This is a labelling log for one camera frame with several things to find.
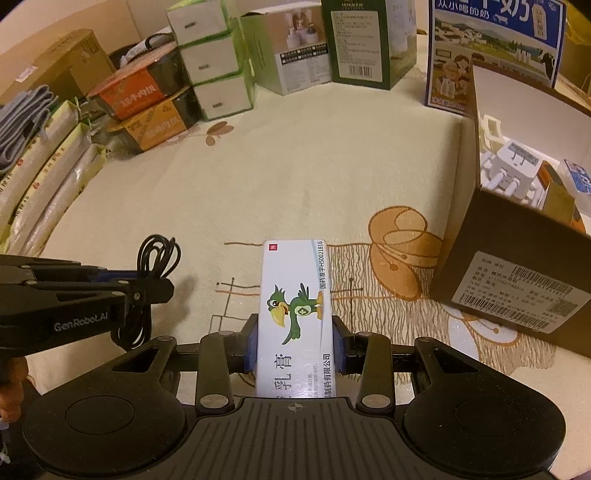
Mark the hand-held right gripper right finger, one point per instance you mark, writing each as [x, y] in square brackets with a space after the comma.
[339, 348]

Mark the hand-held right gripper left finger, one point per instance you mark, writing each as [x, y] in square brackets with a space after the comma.
[252, 344]

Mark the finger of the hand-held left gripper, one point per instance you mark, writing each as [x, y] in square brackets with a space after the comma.
[150, 290]
[108, 276]

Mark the white medicine box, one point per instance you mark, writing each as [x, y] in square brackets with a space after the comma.
[295, 286]

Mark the brown cardboard box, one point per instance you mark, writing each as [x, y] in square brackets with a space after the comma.
[494, 258]

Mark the white power adapter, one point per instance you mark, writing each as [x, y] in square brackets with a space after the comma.
[512, 166]

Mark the white plastic clip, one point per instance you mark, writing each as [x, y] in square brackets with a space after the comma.
[489, 131]

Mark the gold white box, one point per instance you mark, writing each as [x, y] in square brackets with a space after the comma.
[561, 203]

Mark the blue-labelled white container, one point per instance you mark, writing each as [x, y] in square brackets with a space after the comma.
[579, 177]

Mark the person's left hand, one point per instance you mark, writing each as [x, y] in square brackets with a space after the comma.
[11, 387]

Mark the orange instant rice bowl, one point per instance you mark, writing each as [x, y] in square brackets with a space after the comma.
[157, 122]

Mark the grey towel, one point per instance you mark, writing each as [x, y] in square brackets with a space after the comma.
[23, 124]

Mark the red instant rice bowl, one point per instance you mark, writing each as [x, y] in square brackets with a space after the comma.
[138, 87]

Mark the brown shipping carton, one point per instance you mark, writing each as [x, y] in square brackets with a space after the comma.
[51, 64]

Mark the white green photo box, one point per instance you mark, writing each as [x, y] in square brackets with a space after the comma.
[286, 50]

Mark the dark green box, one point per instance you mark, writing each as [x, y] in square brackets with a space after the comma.
[364, 46]

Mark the blue milk carton box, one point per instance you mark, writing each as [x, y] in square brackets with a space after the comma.
[489, 50]

